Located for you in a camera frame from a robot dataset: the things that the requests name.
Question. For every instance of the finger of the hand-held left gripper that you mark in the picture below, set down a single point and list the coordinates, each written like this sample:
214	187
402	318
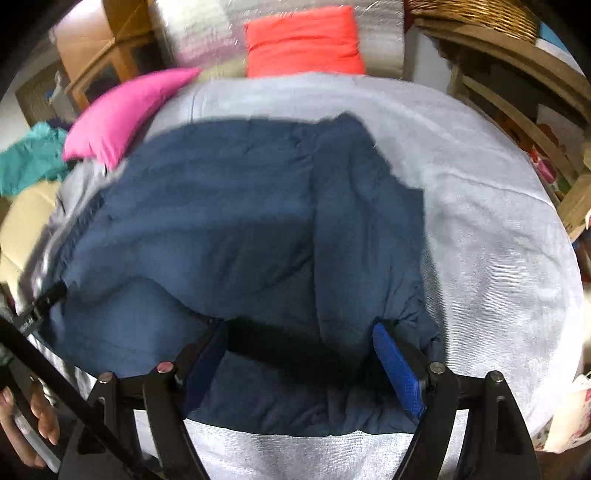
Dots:
44	304

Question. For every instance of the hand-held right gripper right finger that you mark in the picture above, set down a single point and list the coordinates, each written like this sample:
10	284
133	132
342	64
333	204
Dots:
399	369

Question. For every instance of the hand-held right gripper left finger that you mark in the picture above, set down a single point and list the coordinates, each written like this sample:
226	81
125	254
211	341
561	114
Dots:
205	364

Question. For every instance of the dark blue jacket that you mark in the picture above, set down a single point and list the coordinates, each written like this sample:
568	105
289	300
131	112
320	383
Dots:
231	207

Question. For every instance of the person's left hand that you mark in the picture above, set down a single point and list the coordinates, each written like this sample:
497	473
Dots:
44	415

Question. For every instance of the beige cushion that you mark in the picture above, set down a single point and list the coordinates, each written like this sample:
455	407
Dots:
23	217

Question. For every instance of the teal cloth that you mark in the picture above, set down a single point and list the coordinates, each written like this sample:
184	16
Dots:
27	161

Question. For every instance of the white bag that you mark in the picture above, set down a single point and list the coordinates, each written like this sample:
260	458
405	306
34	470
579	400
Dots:
568	415

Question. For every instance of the pink cloth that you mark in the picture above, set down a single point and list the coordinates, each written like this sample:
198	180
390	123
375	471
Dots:
115	120

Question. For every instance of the brown woven panel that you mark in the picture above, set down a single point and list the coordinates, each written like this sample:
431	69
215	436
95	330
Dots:
37	97

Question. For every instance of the red packet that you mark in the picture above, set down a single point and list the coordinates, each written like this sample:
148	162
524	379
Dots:
545	170

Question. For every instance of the wooden cabinet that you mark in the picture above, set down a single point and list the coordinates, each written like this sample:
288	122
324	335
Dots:
87	41

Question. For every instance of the wooden shelf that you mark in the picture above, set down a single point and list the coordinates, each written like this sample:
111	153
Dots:
489	50

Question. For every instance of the orange-red folded cloth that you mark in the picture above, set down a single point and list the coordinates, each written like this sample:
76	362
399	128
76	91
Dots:
300	41

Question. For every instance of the wicker basket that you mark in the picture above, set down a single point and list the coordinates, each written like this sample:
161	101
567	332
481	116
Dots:
475	14

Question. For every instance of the light blue object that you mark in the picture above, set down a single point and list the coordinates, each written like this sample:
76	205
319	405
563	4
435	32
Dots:
551	34

